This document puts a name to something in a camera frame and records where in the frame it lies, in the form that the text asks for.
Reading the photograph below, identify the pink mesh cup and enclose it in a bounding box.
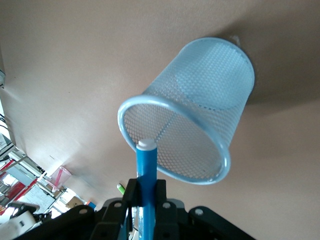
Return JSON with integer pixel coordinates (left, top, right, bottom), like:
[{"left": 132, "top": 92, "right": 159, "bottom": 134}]
[{"left": 46, "top": 166, "right": 72, "bottom": 193}]

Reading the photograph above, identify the cardboard box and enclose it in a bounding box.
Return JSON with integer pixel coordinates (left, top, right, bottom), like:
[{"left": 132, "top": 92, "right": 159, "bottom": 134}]
[{"left": 66, "top": 196, "right": 83, "bottom": 208}]

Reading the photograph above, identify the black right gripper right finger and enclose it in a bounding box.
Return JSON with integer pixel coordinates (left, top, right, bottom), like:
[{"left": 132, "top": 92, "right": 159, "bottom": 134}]
[{"left": 154, "top": 179, "right": 191, "bottom": 240}]

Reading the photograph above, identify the blue marker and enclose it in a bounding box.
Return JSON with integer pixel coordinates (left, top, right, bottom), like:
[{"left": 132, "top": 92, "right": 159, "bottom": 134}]
[{"left": 135, "top": 139, "right": 158, "bottom": 240}]

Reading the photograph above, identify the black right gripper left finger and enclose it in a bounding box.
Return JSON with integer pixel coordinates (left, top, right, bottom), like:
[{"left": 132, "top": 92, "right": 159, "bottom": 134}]
[{"left": 89, "top": 178, "right": 140, "bottom": 240}]

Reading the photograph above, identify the white printed board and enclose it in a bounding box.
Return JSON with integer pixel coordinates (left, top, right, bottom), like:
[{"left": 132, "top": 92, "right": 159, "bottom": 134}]
[{"left": 19, "top": 184, "right": 56, "bottom": 213}]

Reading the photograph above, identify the blue mesh cup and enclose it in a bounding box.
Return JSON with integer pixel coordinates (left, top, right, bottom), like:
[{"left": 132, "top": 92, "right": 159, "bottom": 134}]
[{"left": 117, "top": 37, "right": 256, "bottom": 186}]

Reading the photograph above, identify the brown table cover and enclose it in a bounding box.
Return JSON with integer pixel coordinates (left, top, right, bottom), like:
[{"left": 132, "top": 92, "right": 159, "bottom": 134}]
[{"left": 0, "top": 0, "right": 320, "bottom": 240}]

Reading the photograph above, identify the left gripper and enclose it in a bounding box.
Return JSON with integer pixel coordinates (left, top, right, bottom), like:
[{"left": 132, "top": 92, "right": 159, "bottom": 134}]
[{"left": 4, "top": 204, "right": 38, "bottom": 231}]

